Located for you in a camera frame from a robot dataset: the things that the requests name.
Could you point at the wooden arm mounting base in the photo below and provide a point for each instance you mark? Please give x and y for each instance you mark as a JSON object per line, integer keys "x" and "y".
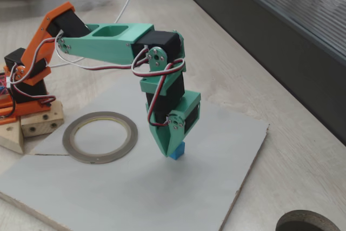
{"x": 40, "y": 126}

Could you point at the white laminated board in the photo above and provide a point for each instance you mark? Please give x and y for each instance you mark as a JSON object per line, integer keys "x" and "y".
{"x": 108, "y": 193}

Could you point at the blue cube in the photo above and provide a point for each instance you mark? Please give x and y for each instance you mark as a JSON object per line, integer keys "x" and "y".
{"x": 179, "y": 152}

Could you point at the green orange robot arm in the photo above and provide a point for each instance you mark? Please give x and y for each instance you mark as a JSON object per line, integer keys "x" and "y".
{"x": 108, "y": 44}

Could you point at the grey ribbed desk partition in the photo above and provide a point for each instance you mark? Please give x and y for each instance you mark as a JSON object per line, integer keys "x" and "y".
{"x": 270, "y": 39}

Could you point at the green gripper black servo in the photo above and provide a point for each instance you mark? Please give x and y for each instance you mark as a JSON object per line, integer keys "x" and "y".
{"x": 162, "y": 139}

